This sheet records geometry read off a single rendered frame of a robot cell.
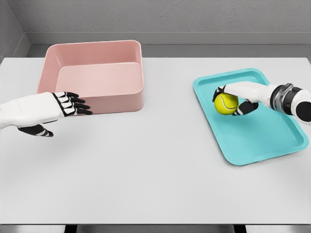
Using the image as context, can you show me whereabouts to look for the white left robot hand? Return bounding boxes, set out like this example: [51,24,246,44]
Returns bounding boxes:
[13,91,93,138]

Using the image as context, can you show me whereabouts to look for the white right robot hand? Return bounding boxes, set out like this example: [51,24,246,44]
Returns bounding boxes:
[212,82,264,117]

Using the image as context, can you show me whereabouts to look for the yellow tennis ball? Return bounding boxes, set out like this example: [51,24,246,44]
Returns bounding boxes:
[214,92,239,115]

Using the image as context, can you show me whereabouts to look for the blue tray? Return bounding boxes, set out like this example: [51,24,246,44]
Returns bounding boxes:
[192,68,308,166]

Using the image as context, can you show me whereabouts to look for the pink basket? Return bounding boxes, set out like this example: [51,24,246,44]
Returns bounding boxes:
[36,40,144,115]

